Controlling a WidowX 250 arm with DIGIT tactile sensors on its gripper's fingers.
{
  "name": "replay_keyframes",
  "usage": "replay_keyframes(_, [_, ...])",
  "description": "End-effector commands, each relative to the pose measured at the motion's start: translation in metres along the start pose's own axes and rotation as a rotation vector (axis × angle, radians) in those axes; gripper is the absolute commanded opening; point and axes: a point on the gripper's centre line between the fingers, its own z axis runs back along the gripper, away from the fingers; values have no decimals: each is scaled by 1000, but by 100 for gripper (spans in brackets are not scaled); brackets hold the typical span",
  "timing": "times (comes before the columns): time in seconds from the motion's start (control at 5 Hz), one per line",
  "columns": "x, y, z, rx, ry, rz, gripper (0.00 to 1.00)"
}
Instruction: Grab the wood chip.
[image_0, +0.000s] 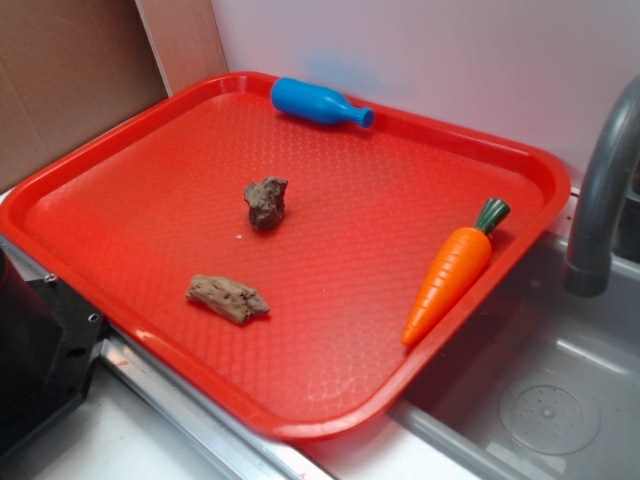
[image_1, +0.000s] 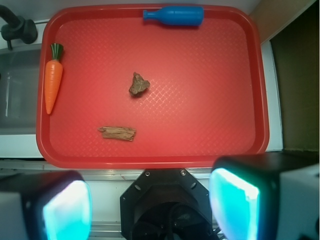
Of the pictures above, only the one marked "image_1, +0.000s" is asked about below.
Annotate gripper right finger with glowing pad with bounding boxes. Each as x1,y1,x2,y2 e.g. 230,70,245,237
208,151,320,240

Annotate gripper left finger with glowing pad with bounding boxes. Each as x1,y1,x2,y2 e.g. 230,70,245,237
0,170,93,240

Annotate brown wood chip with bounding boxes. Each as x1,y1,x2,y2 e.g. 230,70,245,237
97,126,137,142

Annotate red plastic tray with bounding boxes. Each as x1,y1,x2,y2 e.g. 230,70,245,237
36,4,269,169

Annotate orange toy carrot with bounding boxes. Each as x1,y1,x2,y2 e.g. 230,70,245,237
44,43,64,115

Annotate grey metal sink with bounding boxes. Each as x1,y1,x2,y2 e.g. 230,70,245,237
0,49,41,135

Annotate brown rock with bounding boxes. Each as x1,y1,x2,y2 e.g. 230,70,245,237
128,72,151,98

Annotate black faucet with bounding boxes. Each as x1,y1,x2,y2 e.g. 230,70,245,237
0,5,38,51

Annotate blue plastic bottle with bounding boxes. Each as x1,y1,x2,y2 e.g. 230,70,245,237
143,6,205,27

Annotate black octagonal mount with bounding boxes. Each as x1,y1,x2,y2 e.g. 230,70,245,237
119,168,218,240

